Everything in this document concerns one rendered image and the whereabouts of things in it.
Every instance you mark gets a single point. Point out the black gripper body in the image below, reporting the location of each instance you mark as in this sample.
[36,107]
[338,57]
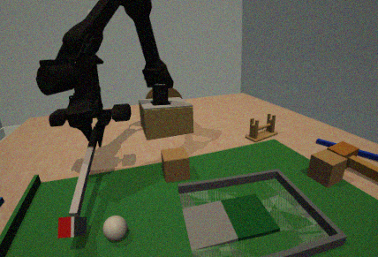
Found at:
[119,112]

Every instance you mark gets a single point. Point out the white golf ball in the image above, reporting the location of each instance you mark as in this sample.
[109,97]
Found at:
[115,228]

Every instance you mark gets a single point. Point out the green mat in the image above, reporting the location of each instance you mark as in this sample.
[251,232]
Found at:
[153,212]

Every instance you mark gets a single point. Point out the blue golf putter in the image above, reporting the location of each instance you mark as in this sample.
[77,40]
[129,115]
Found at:
[361,152]

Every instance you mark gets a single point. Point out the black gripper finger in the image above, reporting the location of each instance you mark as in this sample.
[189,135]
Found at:
[86,129]
[100,130]

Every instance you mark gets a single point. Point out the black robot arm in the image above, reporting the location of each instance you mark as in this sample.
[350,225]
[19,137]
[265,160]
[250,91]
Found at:
[80,45]

